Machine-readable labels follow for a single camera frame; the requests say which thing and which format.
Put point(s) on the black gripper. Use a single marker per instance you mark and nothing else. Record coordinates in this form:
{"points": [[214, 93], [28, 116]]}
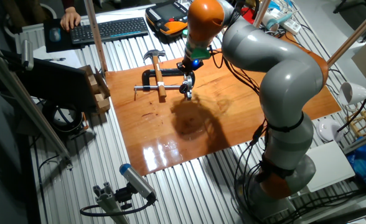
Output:
{"points": [[190, 64]]}

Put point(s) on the black C-clamp with screw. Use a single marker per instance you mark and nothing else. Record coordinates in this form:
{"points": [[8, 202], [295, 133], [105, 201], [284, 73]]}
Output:
{"points": [[150, 72]]}

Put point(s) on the forearm in dark sleeve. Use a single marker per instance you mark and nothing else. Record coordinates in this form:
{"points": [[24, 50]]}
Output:
{"points": [[69, 3]]}

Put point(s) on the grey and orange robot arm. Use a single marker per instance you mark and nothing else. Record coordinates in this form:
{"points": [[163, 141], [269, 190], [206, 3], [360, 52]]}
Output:
{"points": [[289, 87]]}

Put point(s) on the person's bare hand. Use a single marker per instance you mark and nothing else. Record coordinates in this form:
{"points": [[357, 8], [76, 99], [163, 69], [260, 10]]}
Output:
{"points": [[70, 18]]}

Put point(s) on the small teal object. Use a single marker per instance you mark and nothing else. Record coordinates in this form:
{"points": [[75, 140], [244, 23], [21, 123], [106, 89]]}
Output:
{"points": [[185, 32]]}

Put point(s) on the glossy brown wooden board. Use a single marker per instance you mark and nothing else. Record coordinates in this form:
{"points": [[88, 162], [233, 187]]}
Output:
{"points": [[232, 93]]}

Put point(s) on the orange and black teach pendant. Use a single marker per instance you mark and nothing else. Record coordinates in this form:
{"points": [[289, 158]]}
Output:
{"points": [[167, 18]]}

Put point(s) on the red round object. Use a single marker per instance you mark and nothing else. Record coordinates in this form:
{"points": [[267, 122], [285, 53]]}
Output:
{"points": [[248, 14]]}

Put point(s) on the black computer keyboard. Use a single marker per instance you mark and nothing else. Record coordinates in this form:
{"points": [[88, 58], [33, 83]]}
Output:
{"points": [[108, 29]]}

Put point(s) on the wooden block stack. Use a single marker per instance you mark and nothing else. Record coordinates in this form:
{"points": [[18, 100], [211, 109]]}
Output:
{"points": [[100, 93]]}

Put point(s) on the white paper sheet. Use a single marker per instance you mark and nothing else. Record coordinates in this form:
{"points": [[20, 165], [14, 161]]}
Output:
{"points": [[72, 57]]}

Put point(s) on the black mouse pad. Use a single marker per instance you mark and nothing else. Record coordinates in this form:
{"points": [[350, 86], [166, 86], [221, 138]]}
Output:
{"points": [[58, 46]]}

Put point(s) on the black flat panel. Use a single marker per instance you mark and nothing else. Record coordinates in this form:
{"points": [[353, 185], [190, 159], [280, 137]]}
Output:
{"points": [[55, 84]]}

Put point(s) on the grey computer mouse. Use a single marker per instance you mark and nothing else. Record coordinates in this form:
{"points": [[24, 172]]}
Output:
{"points": [[55, 34]]}

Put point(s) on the black round reel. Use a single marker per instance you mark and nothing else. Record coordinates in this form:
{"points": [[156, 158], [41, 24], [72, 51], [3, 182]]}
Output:
{"points": [[58, 128]]}

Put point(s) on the white round stand base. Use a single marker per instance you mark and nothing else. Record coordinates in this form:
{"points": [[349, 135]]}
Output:
{"points": [[327, 130]]}

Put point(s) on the white desk lamp shade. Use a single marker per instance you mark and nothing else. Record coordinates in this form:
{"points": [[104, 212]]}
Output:
{"points": [[352, 92]]}

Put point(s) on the small wooden rack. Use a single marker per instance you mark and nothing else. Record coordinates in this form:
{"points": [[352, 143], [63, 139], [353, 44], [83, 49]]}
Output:
{"points": [[362, 119]]}

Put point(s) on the aluminium bar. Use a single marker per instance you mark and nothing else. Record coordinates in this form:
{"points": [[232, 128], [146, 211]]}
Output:
{"points": [[363, 140]]}

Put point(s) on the green gripper mount flange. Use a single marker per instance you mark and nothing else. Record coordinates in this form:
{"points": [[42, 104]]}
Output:
{"points": [[200, 53]]}

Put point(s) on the metal stand post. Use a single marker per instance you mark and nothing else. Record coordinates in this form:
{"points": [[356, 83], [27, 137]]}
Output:
{"points": [[260, 14]]}

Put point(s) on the slanted wooden post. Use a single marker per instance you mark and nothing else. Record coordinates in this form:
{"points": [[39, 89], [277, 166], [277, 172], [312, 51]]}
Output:
{"points": [[94, 31], [357, 34]]}

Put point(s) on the silver camera with blue cap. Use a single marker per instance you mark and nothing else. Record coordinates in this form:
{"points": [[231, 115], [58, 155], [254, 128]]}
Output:
{"points": [[136, 180]]}

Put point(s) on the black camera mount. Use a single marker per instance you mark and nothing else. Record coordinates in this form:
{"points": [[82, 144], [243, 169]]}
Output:
{"points": [[124, 196]]}

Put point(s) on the short aluminium profile post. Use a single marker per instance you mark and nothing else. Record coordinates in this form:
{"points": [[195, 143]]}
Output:
{"points": [[108, 205]]}

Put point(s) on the silver cylindrical camera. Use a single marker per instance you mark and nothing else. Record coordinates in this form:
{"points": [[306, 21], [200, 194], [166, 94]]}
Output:
{"points": [[27, 54]]}

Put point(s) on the long aluminium rail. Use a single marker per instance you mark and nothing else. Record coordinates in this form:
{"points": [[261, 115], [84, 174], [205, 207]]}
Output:
{"points": [[30, 105]]}

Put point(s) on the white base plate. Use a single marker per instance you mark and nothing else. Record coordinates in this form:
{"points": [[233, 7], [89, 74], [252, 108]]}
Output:
{"points": [[332, 166]]}

